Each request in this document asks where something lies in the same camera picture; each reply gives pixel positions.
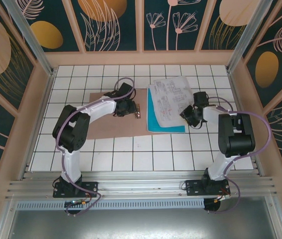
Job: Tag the white paper L-shaped diagram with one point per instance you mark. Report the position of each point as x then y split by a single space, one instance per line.
171 99

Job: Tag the cyan blue sheet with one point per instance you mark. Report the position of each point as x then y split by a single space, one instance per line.
153 119

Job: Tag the brown paper folder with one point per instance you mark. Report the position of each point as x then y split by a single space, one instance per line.
111 127

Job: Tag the white printed paper sheet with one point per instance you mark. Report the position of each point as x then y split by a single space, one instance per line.
151 87

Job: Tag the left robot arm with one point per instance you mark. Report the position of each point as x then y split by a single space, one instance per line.
68 129

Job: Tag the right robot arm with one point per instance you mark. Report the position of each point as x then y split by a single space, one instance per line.
235 134

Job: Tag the grey metal sheet panel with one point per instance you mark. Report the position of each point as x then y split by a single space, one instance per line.
141 224

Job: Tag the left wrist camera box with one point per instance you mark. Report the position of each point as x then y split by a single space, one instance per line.
125 90

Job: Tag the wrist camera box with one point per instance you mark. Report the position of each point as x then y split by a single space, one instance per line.
125 90
200 99

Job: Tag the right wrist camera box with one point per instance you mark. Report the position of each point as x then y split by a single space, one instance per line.
200 99

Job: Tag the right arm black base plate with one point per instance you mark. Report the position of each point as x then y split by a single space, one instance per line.
193 189

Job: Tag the aluminium mounting rail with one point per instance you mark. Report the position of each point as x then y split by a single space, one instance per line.
141 184

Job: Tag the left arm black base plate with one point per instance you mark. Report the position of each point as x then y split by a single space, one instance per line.
91 186

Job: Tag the aluminium frame post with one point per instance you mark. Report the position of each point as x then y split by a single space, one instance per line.
33 42
244 37

